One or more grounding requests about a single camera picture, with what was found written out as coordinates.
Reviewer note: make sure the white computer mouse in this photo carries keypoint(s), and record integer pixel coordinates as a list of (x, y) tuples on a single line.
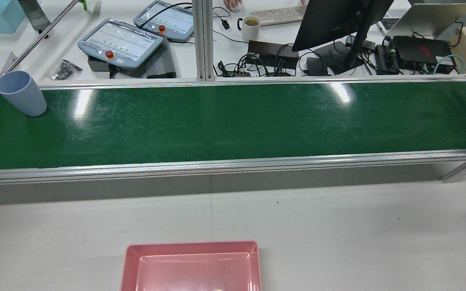
[(237, 7)]

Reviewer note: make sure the black power adapter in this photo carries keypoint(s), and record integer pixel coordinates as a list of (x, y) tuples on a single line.
[(317, 66)]

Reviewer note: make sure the white cardboard box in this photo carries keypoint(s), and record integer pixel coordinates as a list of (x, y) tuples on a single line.
[(12, 64)]

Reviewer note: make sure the shiny metal rod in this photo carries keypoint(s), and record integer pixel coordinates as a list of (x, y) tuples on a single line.
[(41, 38)]

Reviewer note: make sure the flat dark brown box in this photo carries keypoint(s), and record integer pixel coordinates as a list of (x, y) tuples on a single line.
[(265, 48)]

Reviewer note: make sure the white mug with tea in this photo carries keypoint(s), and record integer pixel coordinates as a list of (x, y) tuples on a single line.
[(251, 29)]

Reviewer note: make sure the pink plastic box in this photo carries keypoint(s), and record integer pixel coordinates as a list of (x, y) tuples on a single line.
[(194, 270)]

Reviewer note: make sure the white keyboard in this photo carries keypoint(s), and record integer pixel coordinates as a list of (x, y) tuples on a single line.
[(279, 15)]

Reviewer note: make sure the silver laptop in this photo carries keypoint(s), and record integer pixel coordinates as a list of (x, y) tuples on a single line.
[(427, 18)]

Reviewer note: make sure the grey finned metal box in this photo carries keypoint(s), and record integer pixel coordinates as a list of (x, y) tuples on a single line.
[(161, 62)]

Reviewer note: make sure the light blue plastic cup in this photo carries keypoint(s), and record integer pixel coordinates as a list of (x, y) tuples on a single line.
[(24, 99)]

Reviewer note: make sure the clear bag of screws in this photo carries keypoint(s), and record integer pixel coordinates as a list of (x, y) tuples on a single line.
[(63, 70)]

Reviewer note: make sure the large grey teach pendant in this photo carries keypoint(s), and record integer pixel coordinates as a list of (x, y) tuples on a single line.
[(119, 42)]

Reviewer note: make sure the grey bottle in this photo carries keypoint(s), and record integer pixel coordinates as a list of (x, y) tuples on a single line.
[(34, 14)]

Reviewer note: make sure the green belt conveyor aluminium frame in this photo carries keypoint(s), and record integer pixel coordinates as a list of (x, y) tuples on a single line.
[(233, 125)]

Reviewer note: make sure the black mini computer red logo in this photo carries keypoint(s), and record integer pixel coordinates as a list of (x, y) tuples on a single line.
[(423, 50)]

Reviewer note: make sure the aluminium profile post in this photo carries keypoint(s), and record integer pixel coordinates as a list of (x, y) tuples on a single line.
[(203, 40)]

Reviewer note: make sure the small grey teach pendant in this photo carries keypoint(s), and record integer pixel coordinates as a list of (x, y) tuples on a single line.
[(170, 20)]

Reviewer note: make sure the black monitor with stand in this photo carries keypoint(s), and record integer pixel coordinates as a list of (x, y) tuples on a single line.
[(338, 20)]

